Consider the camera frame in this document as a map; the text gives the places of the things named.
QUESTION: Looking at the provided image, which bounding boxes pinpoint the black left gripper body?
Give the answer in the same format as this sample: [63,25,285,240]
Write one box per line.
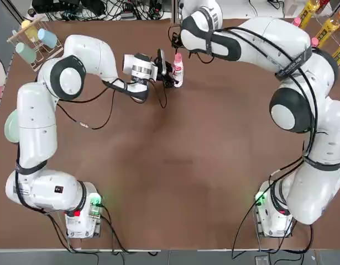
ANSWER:
[150,61,172,88]

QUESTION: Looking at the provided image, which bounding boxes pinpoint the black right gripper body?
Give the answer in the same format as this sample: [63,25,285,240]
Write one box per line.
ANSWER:
[172,32,184,50]

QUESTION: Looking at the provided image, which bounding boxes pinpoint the white drink bottle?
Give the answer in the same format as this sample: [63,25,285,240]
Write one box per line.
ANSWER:
[172,59,186,88]

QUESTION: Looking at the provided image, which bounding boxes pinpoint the white side table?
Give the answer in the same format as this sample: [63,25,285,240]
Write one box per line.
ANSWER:
[178,0,307,19]

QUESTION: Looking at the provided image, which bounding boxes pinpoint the light blue cup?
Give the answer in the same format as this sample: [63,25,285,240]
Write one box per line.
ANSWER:
[36,28,59,51]

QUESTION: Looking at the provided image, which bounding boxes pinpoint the black equipment box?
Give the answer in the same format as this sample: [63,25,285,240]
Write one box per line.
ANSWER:
[31,0,81,14]

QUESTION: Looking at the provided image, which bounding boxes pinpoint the pale green cup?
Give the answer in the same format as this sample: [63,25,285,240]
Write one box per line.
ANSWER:
[15,41,38,64]

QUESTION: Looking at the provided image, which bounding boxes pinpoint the yellow cup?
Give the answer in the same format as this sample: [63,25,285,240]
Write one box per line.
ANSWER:
[20,19,40,41]

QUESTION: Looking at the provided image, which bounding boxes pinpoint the pale green plate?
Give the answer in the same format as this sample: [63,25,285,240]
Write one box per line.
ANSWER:
[4,109,21,144]

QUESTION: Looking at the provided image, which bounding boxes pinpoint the aluminium frame post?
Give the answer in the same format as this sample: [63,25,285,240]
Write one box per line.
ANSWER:
[172,0,180,25]

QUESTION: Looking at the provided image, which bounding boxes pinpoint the black adapter cable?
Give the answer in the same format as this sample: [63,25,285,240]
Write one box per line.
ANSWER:
[247,0,273,24]

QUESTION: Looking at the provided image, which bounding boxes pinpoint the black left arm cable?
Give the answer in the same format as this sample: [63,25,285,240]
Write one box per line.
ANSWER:
[57,78,170,130]

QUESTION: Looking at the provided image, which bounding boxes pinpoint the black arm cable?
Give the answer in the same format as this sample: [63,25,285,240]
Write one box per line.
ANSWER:
[57,78,170,130]
[169,25,329,252]

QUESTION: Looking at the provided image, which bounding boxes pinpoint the wire cup rack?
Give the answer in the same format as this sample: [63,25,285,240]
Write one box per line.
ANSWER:
[6,15,65,73]

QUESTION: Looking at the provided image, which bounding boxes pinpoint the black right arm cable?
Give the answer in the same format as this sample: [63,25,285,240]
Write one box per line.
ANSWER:
[169,25,329,252]

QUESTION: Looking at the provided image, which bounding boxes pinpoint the black left base cable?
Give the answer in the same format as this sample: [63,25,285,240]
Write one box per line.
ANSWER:
[96,203,159,256]

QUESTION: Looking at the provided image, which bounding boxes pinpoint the black base cable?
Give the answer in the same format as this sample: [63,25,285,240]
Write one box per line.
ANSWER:
[258,214,314,253]
[96,203,159,256]

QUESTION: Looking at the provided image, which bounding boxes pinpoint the black right base cable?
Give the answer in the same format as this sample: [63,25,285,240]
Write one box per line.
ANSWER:
[258,214,314,253]

